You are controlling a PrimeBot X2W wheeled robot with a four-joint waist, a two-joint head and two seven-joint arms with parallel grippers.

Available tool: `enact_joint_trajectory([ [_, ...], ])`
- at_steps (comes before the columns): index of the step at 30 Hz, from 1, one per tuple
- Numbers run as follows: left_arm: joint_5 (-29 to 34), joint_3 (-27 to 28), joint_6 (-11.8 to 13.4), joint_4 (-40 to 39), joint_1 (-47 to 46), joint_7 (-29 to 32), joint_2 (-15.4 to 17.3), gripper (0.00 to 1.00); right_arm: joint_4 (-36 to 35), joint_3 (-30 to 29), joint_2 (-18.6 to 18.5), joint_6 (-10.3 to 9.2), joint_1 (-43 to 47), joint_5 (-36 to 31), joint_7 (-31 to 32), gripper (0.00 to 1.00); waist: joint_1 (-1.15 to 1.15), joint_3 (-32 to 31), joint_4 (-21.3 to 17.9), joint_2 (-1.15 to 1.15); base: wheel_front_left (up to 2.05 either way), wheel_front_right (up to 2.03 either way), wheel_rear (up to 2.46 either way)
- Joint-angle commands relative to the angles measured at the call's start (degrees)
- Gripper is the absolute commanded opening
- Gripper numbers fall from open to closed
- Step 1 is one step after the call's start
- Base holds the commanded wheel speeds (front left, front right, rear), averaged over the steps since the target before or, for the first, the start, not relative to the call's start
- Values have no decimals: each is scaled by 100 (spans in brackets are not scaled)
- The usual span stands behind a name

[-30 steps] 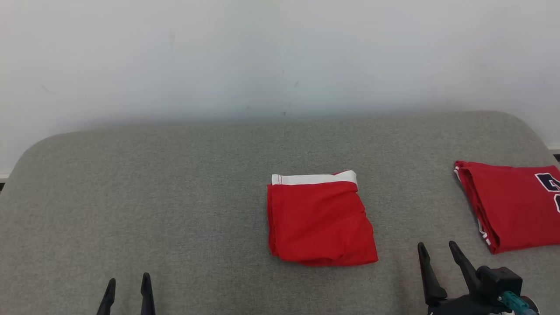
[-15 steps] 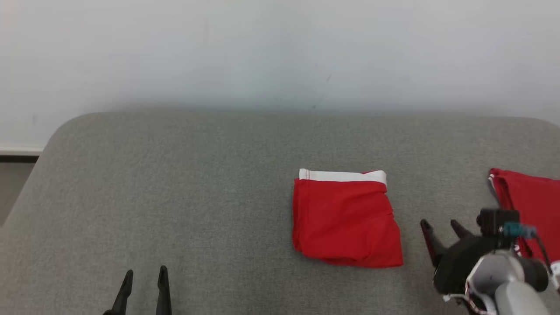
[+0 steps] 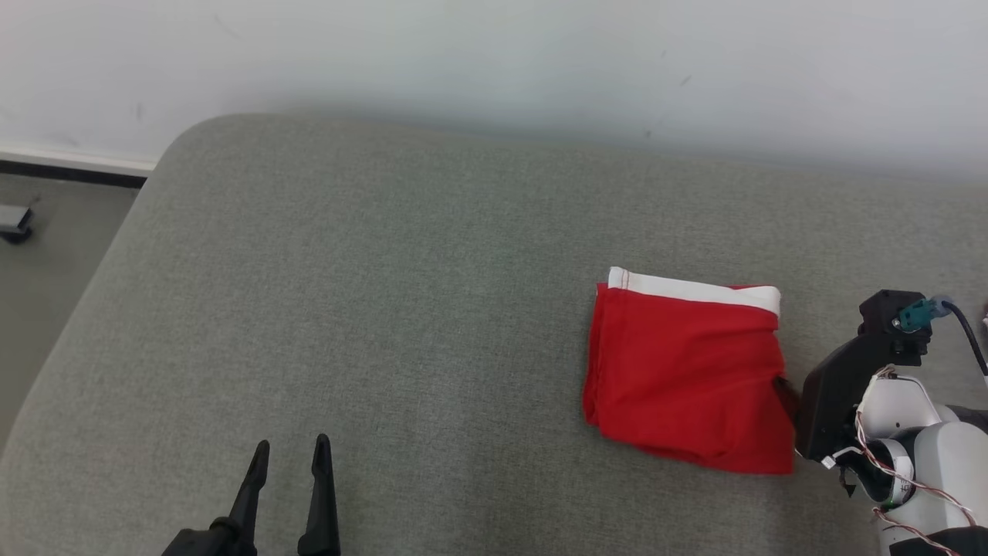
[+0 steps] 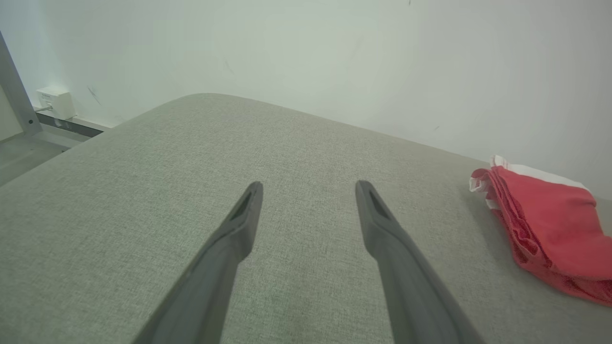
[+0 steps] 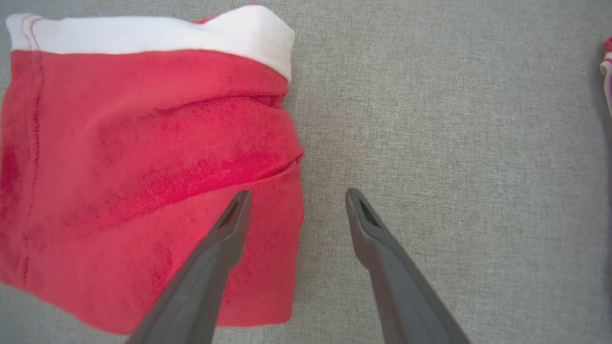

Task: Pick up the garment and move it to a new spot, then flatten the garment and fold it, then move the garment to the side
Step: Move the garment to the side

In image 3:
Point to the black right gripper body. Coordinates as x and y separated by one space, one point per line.
830 409

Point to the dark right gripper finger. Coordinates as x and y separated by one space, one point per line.
789 398

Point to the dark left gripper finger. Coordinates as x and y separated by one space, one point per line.
251 502
322 502

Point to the red white-striped shorts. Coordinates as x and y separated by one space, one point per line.
679 378

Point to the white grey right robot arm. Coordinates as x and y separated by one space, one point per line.
945 463

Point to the small grey floor object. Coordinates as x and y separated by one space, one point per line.
14 224

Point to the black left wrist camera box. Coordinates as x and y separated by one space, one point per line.
201 540

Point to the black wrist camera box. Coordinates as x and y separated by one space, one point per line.
201 540
880 316

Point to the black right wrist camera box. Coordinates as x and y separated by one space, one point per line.
880 316

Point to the white black wall baseboard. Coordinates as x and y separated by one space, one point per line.
69 164

